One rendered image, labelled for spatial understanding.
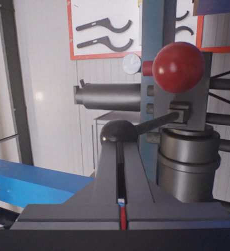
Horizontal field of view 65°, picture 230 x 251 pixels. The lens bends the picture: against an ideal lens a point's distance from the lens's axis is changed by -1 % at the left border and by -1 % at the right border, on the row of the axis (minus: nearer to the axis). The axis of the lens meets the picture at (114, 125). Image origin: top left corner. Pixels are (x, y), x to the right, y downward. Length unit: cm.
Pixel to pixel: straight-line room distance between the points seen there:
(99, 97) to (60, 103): 233
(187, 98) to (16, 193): 108
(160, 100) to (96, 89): 24
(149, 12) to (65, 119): 248
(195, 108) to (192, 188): 14
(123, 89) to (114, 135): 33
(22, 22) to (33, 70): 68
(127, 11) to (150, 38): 198
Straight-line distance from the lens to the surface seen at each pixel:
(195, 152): 33
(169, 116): 25
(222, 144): 37
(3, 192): 130
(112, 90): 49
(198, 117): 32
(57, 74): 280
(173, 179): 36
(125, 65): 45
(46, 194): 106
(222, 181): 259
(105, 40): 238
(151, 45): 43
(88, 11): 261
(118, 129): 15
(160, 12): 44
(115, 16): 244
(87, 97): 51
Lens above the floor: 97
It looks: 20 degrees up
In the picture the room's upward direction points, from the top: 86 degrees counter-clockwise
